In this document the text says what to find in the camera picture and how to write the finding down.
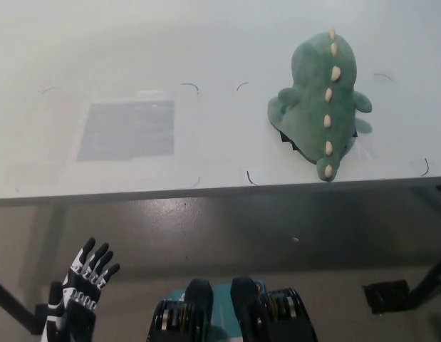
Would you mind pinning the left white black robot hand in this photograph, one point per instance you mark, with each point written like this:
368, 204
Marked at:
79, 285

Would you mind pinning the green plush dinosaur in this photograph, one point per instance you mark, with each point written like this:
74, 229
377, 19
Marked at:
312, 107

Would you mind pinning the black table leg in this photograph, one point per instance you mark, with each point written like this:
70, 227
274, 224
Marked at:
430, 281
13, 303

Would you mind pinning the black teal robot torso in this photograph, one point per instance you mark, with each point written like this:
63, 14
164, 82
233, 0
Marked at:
198, 313

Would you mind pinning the grey translucent tape patch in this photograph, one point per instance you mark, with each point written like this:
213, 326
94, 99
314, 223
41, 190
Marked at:
127, 130

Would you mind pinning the black tape patch on table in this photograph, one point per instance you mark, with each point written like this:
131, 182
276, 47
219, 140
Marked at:
286, 139

